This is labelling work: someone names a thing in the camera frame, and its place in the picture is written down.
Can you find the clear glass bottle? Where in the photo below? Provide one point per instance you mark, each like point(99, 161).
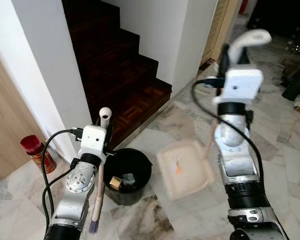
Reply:
point(296, 44)

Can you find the light wooden door frame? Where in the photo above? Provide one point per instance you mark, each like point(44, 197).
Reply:
point(221, 30)

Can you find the black plastic bucket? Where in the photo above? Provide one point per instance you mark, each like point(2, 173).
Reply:
point(140, 160)

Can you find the black tube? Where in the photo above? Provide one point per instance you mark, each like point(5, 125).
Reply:
point(296, 80)

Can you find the dark wooden staircase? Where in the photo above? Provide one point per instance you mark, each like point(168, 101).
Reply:
point(115, 75)

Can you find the small gold box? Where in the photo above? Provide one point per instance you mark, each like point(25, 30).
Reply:
point(114, 183)

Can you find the grey crumpled rubbish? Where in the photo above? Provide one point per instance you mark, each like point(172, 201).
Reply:
point(128, 180)

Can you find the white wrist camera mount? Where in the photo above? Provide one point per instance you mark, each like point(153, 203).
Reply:
point(93, 139)
point(238, 85)

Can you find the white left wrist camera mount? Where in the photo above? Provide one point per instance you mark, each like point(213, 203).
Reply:
point(93, 139)

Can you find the red metal tin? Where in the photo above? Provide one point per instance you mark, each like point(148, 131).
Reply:
point(37, 152)

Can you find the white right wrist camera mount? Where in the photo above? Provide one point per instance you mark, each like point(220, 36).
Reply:
point(238, 85)

